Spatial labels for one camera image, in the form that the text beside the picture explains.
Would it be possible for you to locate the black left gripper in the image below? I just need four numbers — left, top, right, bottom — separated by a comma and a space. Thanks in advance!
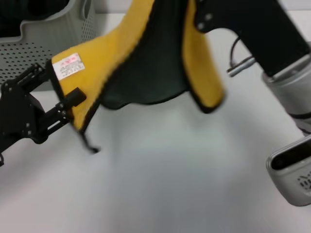
0, 61, 87, 168

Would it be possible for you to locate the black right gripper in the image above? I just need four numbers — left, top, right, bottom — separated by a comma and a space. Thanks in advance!
193, 0, 311, 77

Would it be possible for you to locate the yellow and dark green towel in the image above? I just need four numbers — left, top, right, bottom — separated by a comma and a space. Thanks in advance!
46, 0, 228, 154

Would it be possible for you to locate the grey-green perforated storage basket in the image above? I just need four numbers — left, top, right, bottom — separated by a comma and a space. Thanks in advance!
0, 0, 103, 92

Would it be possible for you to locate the thin looped gripper cable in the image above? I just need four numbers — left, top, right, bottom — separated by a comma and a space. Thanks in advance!
229, 36, 244, 70

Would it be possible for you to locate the silver cable connector plug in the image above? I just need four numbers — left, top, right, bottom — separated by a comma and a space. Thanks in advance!
226, 57, 256, 78

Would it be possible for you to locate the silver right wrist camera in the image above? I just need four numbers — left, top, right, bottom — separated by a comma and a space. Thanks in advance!
266, 135, 311, 207

